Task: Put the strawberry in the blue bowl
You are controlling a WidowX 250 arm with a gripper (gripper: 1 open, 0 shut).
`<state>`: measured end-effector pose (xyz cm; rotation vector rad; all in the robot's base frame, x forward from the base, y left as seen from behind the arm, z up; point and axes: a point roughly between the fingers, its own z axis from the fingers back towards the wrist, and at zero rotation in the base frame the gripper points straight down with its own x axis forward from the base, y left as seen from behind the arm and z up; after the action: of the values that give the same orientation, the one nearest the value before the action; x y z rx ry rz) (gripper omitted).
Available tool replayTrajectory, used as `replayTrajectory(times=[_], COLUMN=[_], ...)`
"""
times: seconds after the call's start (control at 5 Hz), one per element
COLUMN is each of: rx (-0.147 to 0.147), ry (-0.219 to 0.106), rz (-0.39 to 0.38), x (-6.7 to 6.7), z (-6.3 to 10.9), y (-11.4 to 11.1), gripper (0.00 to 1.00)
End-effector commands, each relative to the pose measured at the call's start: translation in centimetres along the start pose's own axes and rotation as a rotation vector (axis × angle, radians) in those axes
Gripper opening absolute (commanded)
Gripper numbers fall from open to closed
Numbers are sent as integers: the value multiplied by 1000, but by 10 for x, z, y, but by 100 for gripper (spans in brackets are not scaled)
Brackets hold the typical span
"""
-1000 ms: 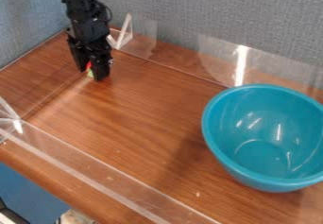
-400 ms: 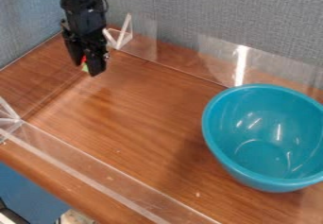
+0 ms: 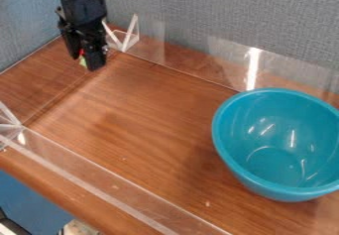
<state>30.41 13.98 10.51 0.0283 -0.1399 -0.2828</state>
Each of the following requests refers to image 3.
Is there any clear acrylic front barrier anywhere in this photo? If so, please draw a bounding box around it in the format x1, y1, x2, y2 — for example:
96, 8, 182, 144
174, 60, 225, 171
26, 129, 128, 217
0, 102, 230, 235

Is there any red toy strawberry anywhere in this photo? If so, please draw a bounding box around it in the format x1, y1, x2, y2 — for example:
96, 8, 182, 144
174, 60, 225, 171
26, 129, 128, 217
78, 49, 86, 68

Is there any blue plastic bowl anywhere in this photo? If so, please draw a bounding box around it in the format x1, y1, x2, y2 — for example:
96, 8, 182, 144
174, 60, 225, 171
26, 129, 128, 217
212, 88, 339, 202

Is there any clear acrylic corner bracket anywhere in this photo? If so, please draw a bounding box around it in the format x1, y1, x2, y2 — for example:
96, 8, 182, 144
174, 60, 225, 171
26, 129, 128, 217
101, 14, 140, 53

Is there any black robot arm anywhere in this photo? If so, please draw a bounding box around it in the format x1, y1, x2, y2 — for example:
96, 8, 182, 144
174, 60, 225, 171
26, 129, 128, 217
55, 0, 106, 71

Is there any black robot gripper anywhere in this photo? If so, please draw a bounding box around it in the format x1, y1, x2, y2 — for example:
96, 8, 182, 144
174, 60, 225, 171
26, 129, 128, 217
57, 0, 106, 71

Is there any clear acrylic barrier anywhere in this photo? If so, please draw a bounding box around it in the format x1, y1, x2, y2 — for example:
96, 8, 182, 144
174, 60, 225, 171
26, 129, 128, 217
0, 102, 230, 235
106, 15, 339, 107

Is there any clear acrylic back barrier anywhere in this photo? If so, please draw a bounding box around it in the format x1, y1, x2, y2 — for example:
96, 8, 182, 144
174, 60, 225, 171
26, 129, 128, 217
106, 15, 339, 107

